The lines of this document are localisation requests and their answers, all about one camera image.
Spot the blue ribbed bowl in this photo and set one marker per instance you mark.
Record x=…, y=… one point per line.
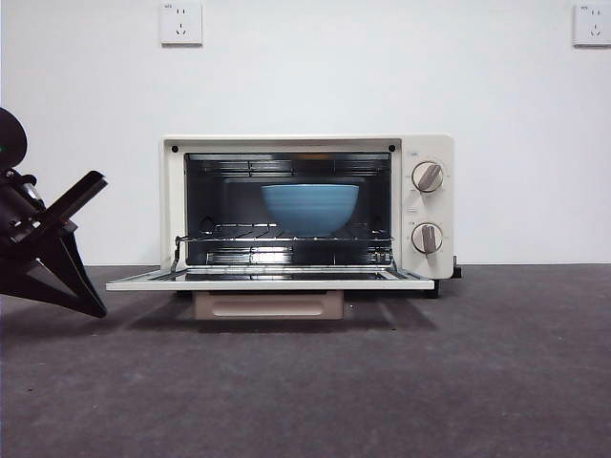
x=310, y=210

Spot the beige oven knob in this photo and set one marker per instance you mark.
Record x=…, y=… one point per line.
x=427, y=237
x=427, y=177

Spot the white Toshiba toaster oven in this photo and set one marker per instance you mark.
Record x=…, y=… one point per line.
x=425, y=267

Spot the white wall socket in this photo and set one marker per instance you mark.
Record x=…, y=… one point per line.
x=593, y=26
x=181, y=25

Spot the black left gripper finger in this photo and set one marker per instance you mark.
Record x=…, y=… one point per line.
x=86, y=281
x=43, y=281

